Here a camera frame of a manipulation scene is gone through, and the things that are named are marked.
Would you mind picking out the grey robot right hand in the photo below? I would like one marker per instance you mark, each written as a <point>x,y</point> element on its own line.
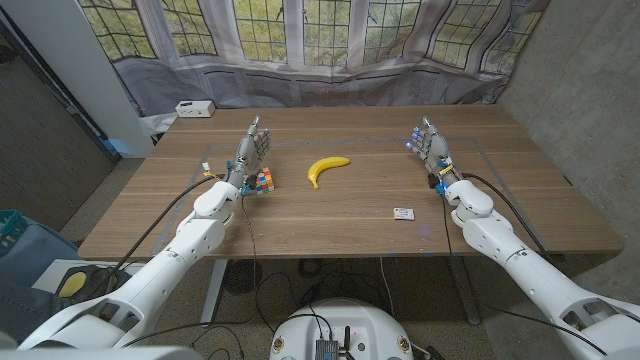
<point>435,152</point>

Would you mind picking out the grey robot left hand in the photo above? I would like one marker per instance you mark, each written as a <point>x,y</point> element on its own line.
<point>247,155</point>

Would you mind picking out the white box of matches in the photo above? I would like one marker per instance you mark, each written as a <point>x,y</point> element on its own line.
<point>404,214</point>

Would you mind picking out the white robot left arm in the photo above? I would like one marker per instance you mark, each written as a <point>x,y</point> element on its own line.
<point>190,245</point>

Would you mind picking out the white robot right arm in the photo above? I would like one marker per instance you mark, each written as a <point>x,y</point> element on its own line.
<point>500,240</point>

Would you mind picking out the white power strip box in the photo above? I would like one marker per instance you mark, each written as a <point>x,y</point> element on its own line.
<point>195,109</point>

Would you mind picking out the yellow toy banana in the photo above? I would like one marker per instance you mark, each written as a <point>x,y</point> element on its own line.
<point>322,165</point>

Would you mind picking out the grey electronics box on torso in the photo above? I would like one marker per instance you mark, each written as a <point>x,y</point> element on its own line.
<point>326,350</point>

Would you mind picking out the multicoloured cube puzzle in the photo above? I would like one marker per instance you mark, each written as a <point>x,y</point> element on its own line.
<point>266,181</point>

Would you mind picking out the black round floor fan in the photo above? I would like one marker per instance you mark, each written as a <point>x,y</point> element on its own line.
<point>242,276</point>

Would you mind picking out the printed window backdrop cloth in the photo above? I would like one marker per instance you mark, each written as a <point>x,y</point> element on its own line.
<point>320,50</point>

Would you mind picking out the white table leg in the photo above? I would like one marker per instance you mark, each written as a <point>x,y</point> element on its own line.
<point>214,290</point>

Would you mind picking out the grey table leg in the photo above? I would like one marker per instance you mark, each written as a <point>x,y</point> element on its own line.
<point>465,295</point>

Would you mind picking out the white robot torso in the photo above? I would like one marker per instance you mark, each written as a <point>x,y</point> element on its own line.
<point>350,320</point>

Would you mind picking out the blue grey storage bin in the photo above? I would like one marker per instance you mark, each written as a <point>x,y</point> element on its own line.
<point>40,250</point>

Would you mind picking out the white floor board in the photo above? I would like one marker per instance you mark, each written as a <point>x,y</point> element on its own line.
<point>47,275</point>

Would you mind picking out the teal plastic basket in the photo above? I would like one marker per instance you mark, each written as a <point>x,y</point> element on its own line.
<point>10,230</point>

